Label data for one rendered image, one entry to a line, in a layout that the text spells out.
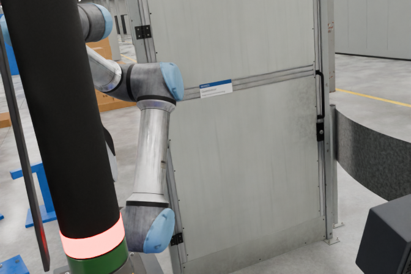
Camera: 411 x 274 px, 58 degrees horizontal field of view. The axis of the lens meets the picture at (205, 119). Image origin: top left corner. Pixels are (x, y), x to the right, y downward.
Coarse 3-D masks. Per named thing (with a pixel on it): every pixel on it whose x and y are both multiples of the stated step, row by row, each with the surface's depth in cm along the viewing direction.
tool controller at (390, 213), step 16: (384, 208) 84; (400, 208) 84; (368, 224) 86; (384, 224) 81; (400, 224) 80; (368, 240) 87; (384, 240) 82; (400, 240) 78; (368, 256) 88; (384, 256) 83; (400, 256) 79; (368, 272) 89; (384, 272) 84; (400, 272) 81
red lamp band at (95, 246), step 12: (120, 216) 21; (120, 228) 21; (72, 240) 20; (84, 240) 20; (96, 240) 20; (108, 240) 20; (120, 240) 21; (72, 252) 20; (84, 252) 20; (96, 252) 20
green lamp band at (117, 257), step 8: (120, 248) 21; (104, 256) 20; (112, 256) 20; (120, 256) 21; (72, 264) 20; (80, 264) 20; (88, 264) 20; (96, 264) 20; (104, 264) 20; (112, 264) 20; (120, 264) 21; (72, 272) 21; (80, 272) 20; (88, 272) 20; (96, 272) 20; (104, 272) 20
